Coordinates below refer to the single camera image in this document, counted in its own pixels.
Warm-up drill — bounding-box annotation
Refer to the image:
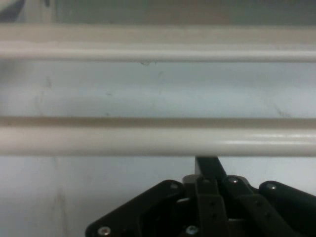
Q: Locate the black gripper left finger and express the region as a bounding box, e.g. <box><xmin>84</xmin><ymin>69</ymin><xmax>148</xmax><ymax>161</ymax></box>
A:
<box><xmin>85</xmin><ymin>156</ymin><xmax>230</xmax><ymax>237</ymax></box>

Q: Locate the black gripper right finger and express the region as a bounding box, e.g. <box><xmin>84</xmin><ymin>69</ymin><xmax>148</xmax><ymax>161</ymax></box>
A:
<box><xmin>201</xmin><ymin>156</ymin><xmax>316</xmax><ymax>237</ymax></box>

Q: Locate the white oven door handle bar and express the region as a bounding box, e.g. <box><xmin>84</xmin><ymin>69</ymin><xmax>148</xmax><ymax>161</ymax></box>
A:
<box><xmin>0</xmin><ymin>116</ymin><xmax>316</xmax><ymax>158</ymax></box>

